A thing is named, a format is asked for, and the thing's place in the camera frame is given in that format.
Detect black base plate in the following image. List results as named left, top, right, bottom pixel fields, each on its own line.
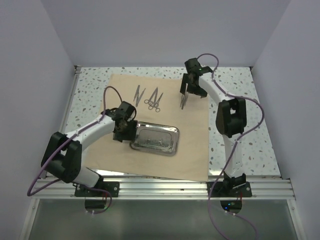
left=72, top=181, right=120, bottom=198
left=210, top=181, right=253, bottom=198

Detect beige cloth wrap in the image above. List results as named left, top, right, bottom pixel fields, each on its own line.
left=84, top=74, right=209, bottom=182

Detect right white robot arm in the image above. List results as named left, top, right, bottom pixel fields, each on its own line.
left=180, top=58, right=247, bottom=197

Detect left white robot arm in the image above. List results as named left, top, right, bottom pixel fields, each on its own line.
left=41, top=101, right=138, bottom=197

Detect steel scalpel handle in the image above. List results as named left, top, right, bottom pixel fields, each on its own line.
left=133, top=85, right=141, bottom=107
left=139, top=89, right=146, bottom=102

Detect steel surgical scissors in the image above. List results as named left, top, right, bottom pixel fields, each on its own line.
left=144, top=87, right=158, bottom=106

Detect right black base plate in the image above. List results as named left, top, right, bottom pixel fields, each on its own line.
left=210, top=181, right=253, bottom=198

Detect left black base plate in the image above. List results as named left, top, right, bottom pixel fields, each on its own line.
left=72, top=181, right=120, bottom=198

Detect small steel scissors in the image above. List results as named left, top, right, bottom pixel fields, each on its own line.
left=148, top=93, right=163, bottom=113

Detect aluminium mounting rail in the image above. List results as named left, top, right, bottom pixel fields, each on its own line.
left=33, top=175, right=296, bottom=200

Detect steel instrument tray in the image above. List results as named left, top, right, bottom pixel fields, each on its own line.
left=129, top=121, right=180, bottom=157

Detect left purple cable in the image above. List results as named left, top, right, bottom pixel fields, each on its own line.
left=26, top=86, right=125, bottom=197

